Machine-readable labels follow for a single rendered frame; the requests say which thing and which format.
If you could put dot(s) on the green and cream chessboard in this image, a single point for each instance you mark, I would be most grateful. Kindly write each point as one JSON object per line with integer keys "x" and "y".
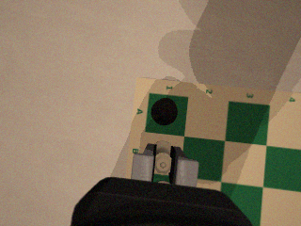
{"x": 247, "y": 142}

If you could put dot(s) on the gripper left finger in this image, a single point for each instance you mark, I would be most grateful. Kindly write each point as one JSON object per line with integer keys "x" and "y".
{"x": 144, "y": 163}

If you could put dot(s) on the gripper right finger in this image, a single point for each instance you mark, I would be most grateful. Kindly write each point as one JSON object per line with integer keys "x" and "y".
{"x": 185, "y": 172}

